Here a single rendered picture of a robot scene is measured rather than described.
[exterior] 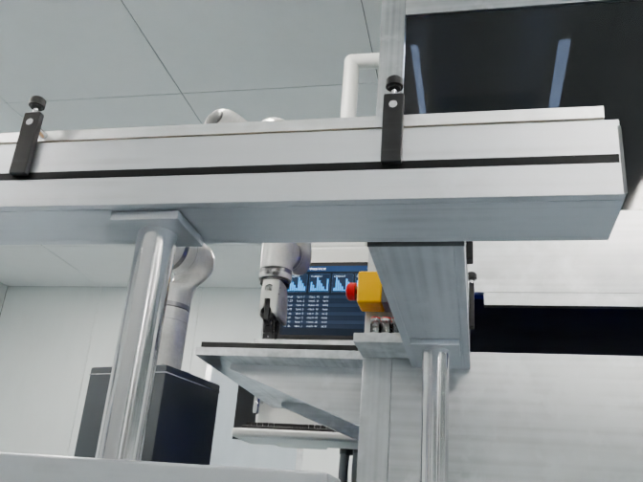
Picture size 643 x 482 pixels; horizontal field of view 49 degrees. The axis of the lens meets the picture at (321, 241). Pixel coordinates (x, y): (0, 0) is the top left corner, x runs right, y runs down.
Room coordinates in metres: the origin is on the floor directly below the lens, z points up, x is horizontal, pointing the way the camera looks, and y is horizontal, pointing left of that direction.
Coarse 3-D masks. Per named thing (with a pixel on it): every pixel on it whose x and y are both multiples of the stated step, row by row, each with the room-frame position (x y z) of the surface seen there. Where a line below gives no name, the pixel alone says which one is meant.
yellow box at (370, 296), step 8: (360, 272) 1.46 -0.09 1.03; (368, 272) 1.46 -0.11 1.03; (376, 272) 1.45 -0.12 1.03; (360, 280) 1.46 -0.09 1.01; (368, 280) 1.46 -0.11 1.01; (376, 280) 1.45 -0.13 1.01; (360, 288) 1.46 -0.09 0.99; (368, 288) 1.46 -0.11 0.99; (376, 288) 1.45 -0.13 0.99; (360, 296) 1.46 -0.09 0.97; (368, 296) 1.46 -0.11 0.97; (376, 296) 1.45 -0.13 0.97; (384, 296) 1.45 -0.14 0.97; (360, 304) 1.48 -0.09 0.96; (368, 304) 1.47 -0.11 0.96; (376, 304) 1.47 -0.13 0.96; (384, 304) 1.46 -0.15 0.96
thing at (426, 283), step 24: (384, 264) 0.92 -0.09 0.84; (408, 264) 0.91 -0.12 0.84; (432, 264) 0.90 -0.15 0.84; (456, 264) 0.90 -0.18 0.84; (384, 288) 1.02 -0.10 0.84; (408, 288) 1.01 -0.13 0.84; (432, 288) 1.00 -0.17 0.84; (456, 288) 1.00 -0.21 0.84; (408, 312) 1.13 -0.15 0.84; (432, 312) 1.12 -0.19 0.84; (456, 312) 1.11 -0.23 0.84; (408, 336) 1.28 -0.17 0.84; (432, 336) 1.26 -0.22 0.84; (456, 336) 1.25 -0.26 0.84; (456, 360) 1.43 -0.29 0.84
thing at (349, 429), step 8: (288, 408) 2.21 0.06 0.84; (296, 408) 2.20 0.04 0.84; (304, 408) 2.19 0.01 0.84; (312, 408) 2.19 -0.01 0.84; (304, 416) 2.19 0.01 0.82; (312, 416) 2.19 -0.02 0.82; (320, 416) 2.18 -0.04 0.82; (328, 416) 2.18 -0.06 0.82; (328, 424) 2.18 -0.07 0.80; (336, 424) 2.17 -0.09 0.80; (344, 424) 2.17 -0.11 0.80; (352, 424) 2.16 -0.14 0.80; (344, 432) 2.16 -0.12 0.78; (352, 432) 2.16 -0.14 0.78
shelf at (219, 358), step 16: (208, 352) 1.65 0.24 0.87; (224, 352) 1.64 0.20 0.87; (240, 352) 1.63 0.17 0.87; (256, 352) 1.62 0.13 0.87; (272, 352) 1.61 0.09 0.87; (288, 352) 1.60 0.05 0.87; (304, 352) 1.60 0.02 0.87; (320, 352) 1.59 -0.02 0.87; (336, 352) 1.58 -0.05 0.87; (352, 352) 1.57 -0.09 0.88; (224, 368) 1.78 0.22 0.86; (240, 384) 1.98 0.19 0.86; (256, 384) 1.96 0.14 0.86; (272, 400) 2.19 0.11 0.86; (288, 400) 2.17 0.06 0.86
